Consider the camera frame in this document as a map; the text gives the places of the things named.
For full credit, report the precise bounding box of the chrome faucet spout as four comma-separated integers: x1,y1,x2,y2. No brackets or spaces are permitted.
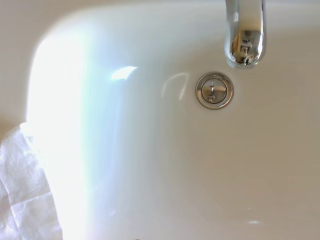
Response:
224,0,268,69

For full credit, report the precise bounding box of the white paper tissue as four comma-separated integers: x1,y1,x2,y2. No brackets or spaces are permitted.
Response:
0,122,64,240

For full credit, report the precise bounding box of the white ceramic sink basin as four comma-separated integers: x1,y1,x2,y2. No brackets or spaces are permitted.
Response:
0,0,320,240

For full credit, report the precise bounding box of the chrome sink drain stopper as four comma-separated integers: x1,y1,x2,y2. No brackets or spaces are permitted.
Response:
195,71,236,110

